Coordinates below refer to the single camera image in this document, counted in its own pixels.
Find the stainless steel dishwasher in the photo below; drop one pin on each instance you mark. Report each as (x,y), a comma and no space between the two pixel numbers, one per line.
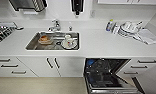
(107,80)

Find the white plate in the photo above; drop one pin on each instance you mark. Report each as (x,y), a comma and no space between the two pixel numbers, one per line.
(70,45)

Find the white mug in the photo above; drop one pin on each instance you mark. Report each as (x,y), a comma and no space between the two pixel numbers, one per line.
(127,25)
(69,38)

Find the small chrome counter button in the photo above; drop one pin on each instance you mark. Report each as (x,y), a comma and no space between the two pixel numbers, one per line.
(70,28)

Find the chrome faucet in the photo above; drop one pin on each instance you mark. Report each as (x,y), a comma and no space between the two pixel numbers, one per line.
(56,25)

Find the bowl with orange food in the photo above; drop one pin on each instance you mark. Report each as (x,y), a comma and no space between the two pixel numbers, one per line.
(44,39)

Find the dish soap bottle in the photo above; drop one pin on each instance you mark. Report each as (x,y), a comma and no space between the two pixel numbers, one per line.
(109,26)

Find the black soap dispenser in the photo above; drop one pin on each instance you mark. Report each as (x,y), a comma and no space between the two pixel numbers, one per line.
(77,6)

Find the small white cup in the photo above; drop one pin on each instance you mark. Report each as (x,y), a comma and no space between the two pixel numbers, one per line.
(115,28)

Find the white base cabinet with doors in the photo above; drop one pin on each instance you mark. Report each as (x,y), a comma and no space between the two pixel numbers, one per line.
(37,66)

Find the steel kitchen sink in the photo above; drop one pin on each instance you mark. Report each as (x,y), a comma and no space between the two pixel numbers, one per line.
(32,45)

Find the white drawer cabinet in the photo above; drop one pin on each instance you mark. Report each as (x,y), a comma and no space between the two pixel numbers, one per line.
(140,66)

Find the steel paper towel dispenser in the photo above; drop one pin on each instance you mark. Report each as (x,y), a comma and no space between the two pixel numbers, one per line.
(27,5)

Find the white plastic container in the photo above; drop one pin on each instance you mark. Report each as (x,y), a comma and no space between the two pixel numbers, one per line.
(10,25)

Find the white wall outlet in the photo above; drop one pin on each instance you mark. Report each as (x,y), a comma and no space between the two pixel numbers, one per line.
(92,13)

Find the white wall cabinet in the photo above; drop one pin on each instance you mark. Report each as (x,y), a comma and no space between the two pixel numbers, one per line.
(127,1)

